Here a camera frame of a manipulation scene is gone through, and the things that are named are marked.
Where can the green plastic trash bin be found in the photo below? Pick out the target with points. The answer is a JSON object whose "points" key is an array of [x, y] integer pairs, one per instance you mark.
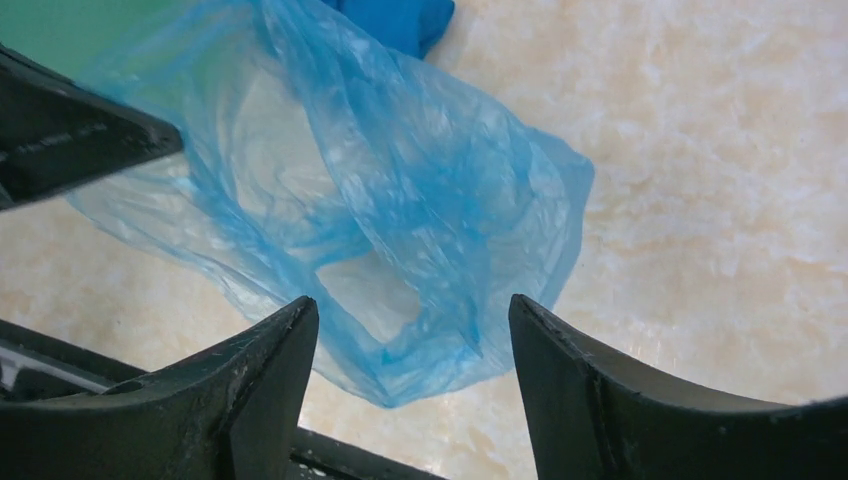
{"points": [[104, 43]]}

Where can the dark blue crumpled bag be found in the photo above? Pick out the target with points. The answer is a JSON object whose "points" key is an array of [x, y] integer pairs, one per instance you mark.
{"points": [[412, 27]]}

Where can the light blue translucent plastic bag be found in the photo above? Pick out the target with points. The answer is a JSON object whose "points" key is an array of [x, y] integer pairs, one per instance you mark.
{"points": [[408, 204]]}

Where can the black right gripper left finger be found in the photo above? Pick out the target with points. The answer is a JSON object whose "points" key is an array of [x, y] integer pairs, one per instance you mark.
{"points": [[199, 411]]}

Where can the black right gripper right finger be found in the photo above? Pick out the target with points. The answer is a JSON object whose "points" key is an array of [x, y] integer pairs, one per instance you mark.
{"points": [[594, 412]]}

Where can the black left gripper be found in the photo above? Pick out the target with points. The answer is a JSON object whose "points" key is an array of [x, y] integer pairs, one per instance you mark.
{"points": [[57, 136]]}

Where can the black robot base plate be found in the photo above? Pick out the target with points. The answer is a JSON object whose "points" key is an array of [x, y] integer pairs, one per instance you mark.
{"points": [[199, 411]]}

